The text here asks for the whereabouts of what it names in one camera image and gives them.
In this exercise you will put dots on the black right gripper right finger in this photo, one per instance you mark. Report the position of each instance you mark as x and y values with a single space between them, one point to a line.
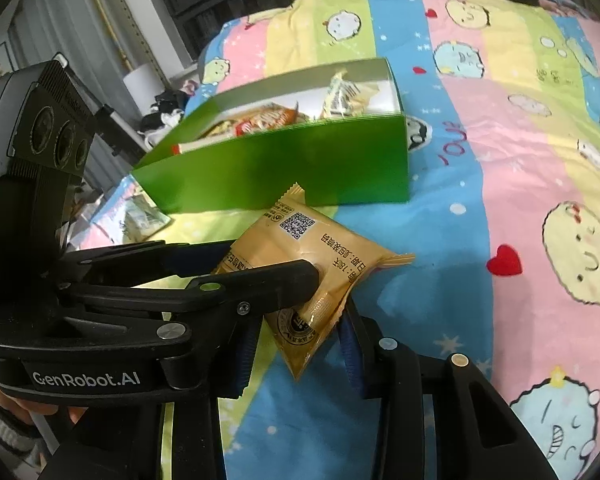
438 418

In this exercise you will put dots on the orange sunflower seed snack bag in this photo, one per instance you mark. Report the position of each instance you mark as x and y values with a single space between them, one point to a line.
263 118

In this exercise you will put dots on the black white clothes pile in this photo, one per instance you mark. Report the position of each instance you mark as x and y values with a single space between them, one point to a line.
169 106

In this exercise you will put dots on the white cylinder lamp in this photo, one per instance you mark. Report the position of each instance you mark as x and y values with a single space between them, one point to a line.
143 85

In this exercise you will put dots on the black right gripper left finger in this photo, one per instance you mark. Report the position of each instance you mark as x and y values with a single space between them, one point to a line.
174 436

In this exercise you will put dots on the yellow pastry snack packet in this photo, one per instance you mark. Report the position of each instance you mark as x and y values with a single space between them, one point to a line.
291 230

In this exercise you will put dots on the striped knit sleeve forearm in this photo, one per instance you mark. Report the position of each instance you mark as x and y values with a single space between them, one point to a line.
21 447

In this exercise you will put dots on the white snack packet in box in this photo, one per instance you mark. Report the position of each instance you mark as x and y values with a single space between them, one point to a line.
345 98

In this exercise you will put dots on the colourful cartoon bedsheet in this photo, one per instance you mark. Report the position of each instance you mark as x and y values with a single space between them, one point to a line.
502 107

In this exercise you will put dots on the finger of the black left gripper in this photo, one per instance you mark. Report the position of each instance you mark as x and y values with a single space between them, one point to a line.
260 287

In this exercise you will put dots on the person's left hand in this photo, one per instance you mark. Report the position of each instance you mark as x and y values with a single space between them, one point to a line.
24 409

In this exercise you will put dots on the green cardboard box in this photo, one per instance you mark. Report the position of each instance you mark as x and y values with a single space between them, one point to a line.
354 160

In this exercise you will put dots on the green white snack packet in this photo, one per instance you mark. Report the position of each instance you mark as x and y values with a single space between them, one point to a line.
141 219

